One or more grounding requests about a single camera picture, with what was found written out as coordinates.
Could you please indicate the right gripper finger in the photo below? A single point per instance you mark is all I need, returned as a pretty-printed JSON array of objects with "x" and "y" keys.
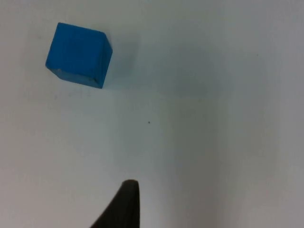
[{"x": 123, "y": 209}]

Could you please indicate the blue cube block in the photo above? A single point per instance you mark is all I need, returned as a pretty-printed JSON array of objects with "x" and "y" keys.
[{"x": 77, "y": 54}]

